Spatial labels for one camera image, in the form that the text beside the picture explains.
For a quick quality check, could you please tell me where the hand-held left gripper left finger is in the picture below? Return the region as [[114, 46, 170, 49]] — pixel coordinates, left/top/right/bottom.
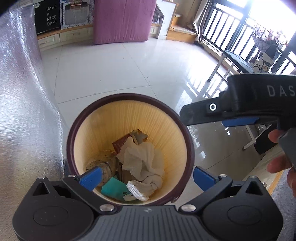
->
[[30, 166, 119, 215]]

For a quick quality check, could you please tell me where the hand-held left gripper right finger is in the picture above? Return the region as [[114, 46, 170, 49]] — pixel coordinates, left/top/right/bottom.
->
[[179, 166, 267, 215]]

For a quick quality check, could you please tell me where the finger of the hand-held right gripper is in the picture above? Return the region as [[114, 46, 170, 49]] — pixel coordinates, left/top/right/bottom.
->
[[180, 97, 259, 127]]

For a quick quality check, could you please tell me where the clear plastic jar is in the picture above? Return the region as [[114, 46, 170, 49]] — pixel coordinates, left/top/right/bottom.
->
[[85, 152, 119, 187]]

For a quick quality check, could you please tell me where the teal plastic bag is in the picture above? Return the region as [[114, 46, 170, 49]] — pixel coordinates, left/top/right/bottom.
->
[[101, 176, 137, 202]]

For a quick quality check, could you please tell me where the yellow bin with dark rim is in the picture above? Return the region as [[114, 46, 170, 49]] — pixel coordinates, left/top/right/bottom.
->
[[67, 93, 195, 206]]

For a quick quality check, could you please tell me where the white plastic bag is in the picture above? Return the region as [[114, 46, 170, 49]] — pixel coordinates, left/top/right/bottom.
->
[[126, 179, 156, 202]]

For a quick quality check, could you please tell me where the white tissue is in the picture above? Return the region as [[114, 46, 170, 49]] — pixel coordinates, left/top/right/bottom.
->
[[116, 137, 166, 186]]

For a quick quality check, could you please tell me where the brown cardboard box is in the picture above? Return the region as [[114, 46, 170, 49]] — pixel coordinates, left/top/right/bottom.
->
[[112, 129, 148, 152]]

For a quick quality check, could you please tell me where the person's right hand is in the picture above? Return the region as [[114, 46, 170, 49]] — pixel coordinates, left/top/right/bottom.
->
[[266, 129, 296, 187]]

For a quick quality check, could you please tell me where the cartoon print cushion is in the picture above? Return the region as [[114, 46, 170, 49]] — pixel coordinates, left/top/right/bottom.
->
[[253, 52, 275, 73]]

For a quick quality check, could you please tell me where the dark folding stool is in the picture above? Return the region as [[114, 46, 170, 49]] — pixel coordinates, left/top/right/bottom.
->
[[207, 49, 255, 81]]

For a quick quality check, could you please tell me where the black balcony railing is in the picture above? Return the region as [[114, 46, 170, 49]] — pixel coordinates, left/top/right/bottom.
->
[[201, 0, 296, 75]]

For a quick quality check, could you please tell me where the wooden staircase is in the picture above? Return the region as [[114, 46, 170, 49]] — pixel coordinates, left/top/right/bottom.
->
[[150, 0, 197, 43]]

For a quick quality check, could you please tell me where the grey cloth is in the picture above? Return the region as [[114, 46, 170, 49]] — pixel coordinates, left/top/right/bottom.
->
[[270, 171, 296, 241]]

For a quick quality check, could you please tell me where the beige curtain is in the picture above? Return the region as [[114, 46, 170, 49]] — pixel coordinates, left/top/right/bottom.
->
[[193, 0, 210, 44]]

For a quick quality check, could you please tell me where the grey-top wooden table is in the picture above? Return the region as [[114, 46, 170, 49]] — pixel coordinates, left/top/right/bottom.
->
[[0, 5, 70, 186]]

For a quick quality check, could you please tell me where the pink folded mattress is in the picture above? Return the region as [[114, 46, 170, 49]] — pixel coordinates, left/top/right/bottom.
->
[[93, 0, 157, 45]]

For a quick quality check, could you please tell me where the low wooden drawer platform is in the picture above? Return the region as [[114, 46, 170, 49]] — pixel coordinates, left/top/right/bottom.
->
[[37, 24, 94, 52]]

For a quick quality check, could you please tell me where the perforated metal cabinet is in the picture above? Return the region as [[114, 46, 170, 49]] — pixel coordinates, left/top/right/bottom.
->
[[60, 0, 95, 29]]

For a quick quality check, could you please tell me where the black chalkboard sign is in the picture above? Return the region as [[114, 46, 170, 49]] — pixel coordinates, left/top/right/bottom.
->
[[35, 0, 63, 35]]

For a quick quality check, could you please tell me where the wire basket with flowers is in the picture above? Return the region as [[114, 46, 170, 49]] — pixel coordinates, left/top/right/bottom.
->
[[252, 24, 287, 55]]

